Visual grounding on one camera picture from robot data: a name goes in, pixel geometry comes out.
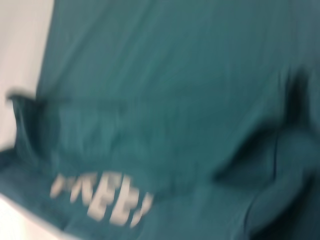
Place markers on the teal blue t-shirt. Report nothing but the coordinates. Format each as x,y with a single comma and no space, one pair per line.
175,112

